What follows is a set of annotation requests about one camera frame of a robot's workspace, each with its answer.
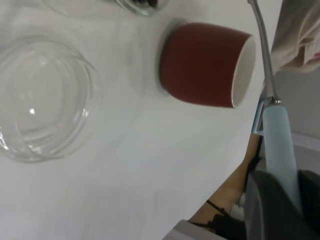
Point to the coffee beans in glass cup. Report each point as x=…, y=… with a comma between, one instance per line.
x=150, y=2

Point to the beige cloth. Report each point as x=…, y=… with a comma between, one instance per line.
x=295, y=32

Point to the clear glass saucer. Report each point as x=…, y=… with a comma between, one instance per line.
x=45, y=100

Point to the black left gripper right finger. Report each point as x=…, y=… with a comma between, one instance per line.
x=311, y=200

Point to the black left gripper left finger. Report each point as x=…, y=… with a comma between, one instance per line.
x=267, y=210

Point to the red ceramic mug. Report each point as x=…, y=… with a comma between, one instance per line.
x=200, y=62

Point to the clear double-wall glass cup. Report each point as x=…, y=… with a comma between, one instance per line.
x=142, y=11

